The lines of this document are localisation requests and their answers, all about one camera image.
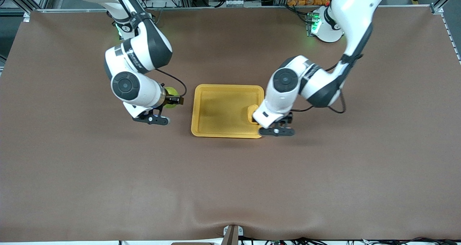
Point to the green apple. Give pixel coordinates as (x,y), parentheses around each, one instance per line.
(171,92)

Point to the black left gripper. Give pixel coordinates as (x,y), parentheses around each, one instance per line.
(290,118)

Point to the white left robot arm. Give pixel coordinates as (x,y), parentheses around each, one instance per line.
(317,83)

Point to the aluminium frame rail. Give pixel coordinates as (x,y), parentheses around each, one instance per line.
(230,8)

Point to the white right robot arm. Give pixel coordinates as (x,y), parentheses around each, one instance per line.
(137,57)

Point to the metal table clamp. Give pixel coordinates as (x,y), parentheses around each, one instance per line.
(233,234)

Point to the brown table mat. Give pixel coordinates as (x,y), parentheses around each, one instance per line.
(230,187)

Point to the yellow plastic tray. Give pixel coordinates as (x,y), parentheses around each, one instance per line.
(223,111)

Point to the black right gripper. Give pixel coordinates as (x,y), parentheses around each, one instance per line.
(174,101)

